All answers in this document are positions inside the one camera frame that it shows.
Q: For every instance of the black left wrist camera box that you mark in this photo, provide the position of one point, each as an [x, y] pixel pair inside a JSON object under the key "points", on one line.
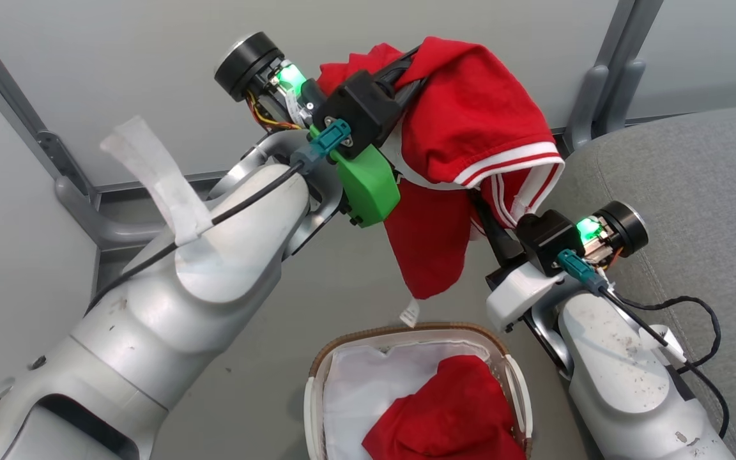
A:
{"points": [[355, 108]]}

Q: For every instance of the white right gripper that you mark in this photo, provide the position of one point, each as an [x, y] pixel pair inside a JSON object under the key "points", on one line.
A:
{"points": [[518, 294]]}

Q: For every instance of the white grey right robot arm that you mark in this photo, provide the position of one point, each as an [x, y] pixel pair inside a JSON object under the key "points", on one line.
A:
{"points": [[623, 383]]}

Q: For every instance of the white fabric basket liner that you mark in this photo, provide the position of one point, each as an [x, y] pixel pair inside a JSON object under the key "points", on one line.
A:
{"points": [[355, 390]]}

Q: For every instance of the red shirt with white stripes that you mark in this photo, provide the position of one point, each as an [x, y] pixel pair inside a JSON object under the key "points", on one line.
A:
{"points": [[470, 108]]}

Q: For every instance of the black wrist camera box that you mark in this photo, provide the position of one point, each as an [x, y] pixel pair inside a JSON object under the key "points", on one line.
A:
{"points": [[547, 239], [355, 108]]}

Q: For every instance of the grey metal frame post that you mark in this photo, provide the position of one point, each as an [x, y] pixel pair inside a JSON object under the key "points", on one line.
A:
{"points": [[598, 102], [74, 191]]}

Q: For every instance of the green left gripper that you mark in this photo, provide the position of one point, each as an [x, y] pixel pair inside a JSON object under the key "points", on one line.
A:
{"points": [[368, 188]]}

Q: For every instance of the plain red garment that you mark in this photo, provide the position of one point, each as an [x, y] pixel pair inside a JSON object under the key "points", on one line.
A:
{"points": [[451, 415]]}

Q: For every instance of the grey sofa cushion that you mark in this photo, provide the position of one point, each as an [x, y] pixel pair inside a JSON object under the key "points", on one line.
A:
{"points": [[694, 211]]}

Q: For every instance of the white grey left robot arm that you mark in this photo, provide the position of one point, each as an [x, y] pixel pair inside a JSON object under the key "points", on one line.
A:
{"points": [[151, 332]]}

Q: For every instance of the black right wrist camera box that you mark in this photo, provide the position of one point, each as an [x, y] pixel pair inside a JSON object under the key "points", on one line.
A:
{"points": [[547, 239]]}

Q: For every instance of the white basket with rattan rim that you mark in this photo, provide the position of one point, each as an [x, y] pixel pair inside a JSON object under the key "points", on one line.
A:
{"points": [[310, 415]]}

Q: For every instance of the white tape strip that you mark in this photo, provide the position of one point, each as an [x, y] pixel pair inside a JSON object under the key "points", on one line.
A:
{"points": [[665, 342], [163, 185]]}

